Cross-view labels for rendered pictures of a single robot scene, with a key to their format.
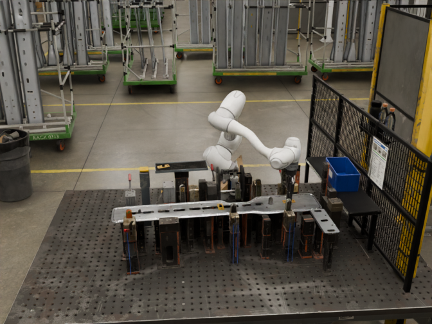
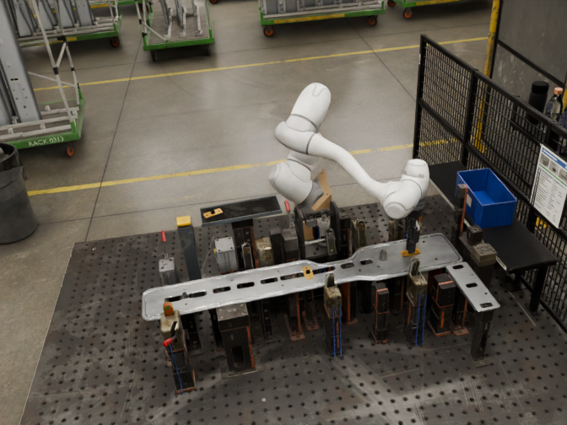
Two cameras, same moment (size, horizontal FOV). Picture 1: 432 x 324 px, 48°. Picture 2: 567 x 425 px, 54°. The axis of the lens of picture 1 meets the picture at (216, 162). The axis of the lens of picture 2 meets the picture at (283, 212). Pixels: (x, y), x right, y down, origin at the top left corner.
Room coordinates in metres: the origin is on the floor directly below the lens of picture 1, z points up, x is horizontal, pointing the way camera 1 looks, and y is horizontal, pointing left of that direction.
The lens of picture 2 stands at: (0.96, 0.08, 2.57)
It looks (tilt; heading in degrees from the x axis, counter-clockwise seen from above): 34 degrees down; 359
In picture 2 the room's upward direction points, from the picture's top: 5 degrees counter-clockwise
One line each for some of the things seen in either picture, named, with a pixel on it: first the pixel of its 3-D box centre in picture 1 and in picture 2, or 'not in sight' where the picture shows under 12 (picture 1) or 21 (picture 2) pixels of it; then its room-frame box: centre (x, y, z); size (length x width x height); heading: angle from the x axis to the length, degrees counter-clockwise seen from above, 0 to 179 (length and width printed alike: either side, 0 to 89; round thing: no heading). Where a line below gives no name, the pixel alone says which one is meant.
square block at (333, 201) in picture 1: (332, 224); (478, 281); (2.79, -0.78, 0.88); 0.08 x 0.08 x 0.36; 8
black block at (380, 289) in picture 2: (265, 237); (380, 314); (2.68, -0.32, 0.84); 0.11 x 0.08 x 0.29; 8
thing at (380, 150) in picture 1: (378, 162); (551, 185); (2.86, -1.05, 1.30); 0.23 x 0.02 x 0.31; 8
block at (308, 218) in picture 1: (306, 236); (441, 304); (2.70, -0.59, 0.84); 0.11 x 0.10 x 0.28; 8
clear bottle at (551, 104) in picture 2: (383, 117); (553, 111); (3.07, -1.11, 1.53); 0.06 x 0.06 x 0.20
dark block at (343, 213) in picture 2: (247, 200); (343, 250); (3.05, -0.22, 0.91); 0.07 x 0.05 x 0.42; 8
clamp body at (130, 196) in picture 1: (132, 216); (174, 294); (2.89, 0.58, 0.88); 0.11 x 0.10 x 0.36; 8
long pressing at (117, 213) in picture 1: (217, 207); (304, 275); (2.80, -0.01, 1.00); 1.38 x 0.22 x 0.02; 98
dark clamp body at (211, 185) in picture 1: (211, 207); (292, 266); (3.00, 0.03, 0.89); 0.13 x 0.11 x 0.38; 8
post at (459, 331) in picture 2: (318, 235); (460, 302); (2.70, -0.67, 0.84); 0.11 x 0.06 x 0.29; 8
